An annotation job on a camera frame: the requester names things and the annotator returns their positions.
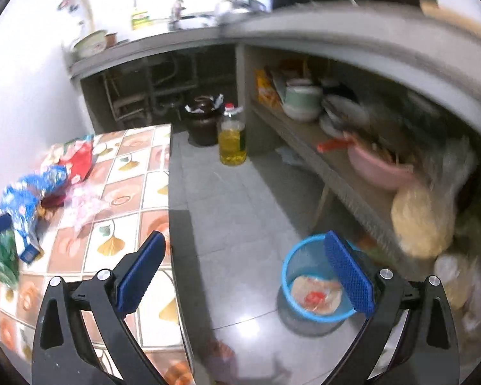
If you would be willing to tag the blue plastic packet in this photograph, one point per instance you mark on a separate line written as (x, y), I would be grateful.
(28, 192)

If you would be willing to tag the yellow snack bag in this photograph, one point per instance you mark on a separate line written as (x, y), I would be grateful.
(264, 88)

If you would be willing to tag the blue mesh waste basket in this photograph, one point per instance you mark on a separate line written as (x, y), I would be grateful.
(296, 250)

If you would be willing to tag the concrete kitchen counter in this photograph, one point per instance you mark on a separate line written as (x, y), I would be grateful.
(304, 32)

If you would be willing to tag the metal pot lid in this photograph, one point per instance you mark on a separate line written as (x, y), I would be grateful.
(236, 8)

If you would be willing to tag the yellow liquid bottle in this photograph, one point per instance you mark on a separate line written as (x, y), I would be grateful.
(140, 19)

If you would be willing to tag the grey drain pipe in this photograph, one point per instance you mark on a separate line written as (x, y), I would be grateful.
(160, 88)

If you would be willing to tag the green and white pot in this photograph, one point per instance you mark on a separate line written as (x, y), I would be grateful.
(300, 100)

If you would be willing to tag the crumpled plastic wrapper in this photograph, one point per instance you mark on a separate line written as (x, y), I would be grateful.
(316, 292)

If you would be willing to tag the stack of white plates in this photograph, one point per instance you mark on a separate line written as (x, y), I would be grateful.
(340, 108)

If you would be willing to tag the dark brown clay jar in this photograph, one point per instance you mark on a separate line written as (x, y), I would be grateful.
(202, 128)

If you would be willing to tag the metal faucet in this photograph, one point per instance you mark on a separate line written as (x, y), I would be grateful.
(178, 14)

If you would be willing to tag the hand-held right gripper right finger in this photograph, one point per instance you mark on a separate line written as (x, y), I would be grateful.
(350, 276)

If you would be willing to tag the green plastic wrapper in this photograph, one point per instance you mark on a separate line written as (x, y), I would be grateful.
(4, 256)

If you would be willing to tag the white plastic bag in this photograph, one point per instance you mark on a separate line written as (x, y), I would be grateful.
(461, 284)

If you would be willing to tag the enamel basin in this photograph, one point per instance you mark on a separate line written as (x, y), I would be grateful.
(90, 44)

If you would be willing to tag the yellow food in plastic bag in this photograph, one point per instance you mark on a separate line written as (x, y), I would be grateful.
(421, 220)

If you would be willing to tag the cooking oil bottle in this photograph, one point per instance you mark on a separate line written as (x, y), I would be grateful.
(231, 140)

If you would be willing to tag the red snack bag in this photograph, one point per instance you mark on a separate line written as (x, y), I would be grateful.
(78, 164)

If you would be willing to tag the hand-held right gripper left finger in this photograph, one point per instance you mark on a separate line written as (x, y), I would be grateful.
(140, 272)

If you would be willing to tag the pink plastic bowl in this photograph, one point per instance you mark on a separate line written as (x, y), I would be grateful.
(380, 172)

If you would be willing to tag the pink bubble wrap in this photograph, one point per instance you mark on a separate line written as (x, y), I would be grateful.
(86, 204)

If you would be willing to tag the metal rack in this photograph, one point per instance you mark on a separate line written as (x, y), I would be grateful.
(124, 106)

